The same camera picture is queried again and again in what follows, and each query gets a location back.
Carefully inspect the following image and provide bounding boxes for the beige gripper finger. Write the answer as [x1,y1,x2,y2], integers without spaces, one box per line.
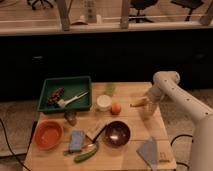
[140,102,157,120]

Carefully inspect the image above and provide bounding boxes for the yellow banana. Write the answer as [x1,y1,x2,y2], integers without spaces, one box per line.
[130,97,148,107]

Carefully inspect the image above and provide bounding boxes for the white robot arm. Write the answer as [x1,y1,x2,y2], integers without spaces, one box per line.
[142,71,213,171]

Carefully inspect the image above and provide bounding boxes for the purple bowl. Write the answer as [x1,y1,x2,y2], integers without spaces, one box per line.
[104,121,131,147]

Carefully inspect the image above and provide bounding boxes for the orange bowl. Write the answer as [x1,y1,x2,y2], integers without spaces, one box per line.
[34,121,64,150]

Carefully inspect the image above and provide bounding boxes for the orange fruit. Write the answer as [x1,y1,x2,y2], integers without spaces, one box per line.
[111,103,121,115]

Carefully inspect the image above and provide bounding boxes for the grey cloth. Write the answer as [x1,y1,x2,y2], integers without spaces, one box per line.
[136,137,157,171]

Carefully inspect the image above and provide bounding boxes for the white round container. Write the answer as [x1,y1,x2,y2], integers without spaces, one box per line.
[96,95,112,111]

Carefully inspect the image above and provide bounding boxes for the metal spoon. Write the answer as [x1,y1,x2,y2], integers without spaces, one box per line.
[63,143,96,156]

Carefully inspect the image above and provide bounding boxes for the blue sponge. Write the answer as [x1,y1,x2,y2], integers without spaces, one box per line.
[69,130,85,146]

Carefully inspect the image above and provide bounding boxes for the small metal cup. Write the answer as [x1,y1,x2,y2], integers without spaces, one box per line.
[64,111,77,126]

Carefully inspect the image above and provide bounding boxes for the green plastic tray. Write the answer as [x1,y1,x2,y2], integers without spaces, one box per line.
[38,76,92,114]

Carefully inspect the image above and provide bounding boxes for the green cucumber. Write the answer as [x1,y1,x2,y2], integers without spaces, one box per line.
[74,144,99,163]

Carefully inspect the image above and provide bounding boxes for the white brush in tray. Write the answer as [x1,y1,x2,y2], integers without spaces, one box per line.
[57,92,87,108]

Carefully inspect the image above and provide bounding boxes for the office chair centre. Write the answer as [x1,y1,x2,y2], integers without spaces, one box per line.
[129,0,158,23]

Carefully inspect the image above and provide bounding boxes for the office chair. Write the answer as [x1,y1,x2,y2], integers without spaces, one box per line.
[129,0,158,23]
[171,0,204,21]
[26,0,53,10]

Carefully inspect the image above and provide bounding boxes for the brown grape bunch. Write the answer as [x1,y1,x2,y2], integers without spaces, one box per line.
[47,88,64,105]

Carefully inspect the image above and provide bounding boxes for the office chair right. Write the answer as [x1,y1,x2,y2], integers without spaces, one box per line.
[171,0,204,21]

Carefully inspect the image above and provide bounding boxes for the office chair left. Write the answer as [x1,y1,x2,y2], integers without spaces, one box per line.
[26,0,53,10]

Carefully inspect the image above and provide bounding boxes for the black cable right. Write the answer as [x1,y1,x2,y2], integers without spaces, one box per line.
[170,133,194,171]

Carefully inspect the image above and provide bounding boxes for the black cable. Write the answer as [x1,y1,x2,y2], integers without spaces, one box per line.
[0,118,32,171]
[170,133,194,171]

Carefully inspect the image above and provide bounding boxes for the black handled spatula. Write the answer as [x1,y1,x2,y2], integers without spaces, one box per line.
[86,121,107,142]

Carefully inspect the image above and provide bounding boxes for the black cable left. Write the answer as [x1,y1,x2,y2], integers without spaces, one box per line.
[0,118,32,171]

